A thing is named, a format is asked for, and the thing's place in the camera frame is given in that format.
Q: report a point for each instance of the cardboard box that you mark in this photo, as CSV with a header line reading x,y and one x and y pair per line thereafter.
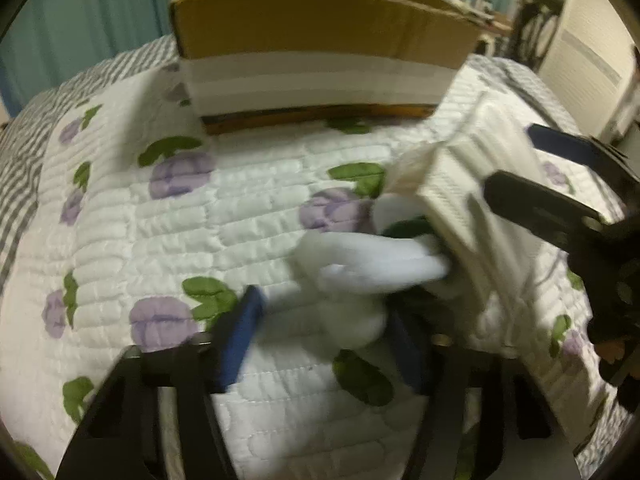
x,y
320,60

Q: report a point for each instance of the teal curtain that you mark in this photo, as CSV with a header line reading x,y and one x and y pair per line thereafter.
x,y
85,15

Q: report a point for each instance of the cream ribbed knit cloth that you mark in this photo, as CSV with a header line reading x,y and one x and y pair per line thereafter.
x,y
480,195

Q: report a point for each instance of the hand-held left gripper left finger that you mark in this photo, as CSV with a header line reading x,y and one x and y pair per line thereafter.
x,y
239,341

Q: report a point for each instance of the floral quilted bedspread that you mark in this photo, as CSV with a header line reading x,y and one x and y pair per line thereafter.
x,y
150,240

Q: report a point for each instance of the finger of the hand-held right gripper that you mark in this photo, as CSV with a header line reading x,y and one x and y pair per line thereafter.
x,y
555,142
530,205

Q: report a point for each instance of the white soft sock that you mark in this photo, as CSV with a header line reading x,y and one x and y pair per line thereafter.
x,y
365,270

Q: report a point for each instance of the white cabinet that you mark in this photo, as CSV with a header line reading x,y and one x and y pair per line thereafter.
x,y
585,45

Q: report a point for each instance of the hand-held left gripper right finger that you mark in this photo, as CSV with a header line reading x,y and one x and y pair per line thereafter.
x,y
407,355

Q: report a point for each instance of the dark metal rack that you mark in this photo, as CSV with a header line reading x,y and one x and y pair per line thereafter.
x,y
537,25

